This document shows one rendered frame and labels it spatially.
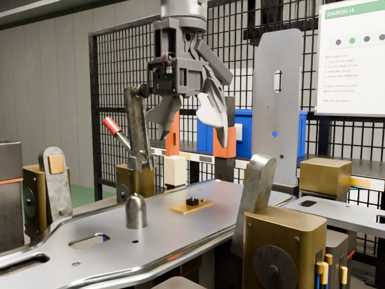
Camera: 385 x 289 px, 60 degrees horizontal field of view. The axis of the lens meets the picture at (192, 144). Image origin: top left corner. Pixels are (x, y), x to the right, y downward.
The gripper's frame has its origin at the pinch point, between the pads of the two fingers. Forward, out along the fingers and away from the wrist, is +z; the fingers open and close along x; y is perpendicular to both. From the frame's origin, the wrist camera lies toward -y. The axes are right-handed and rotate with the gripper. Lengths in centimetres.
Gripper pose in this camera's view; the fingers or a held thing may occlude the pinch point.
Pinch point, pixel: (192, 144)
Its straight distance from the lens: 58.1
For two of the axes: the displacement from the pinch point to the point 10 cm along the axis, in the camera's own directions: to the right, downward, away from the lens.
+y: -6.7, 0.9, -7.3
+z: 0.0, 9.9, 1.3
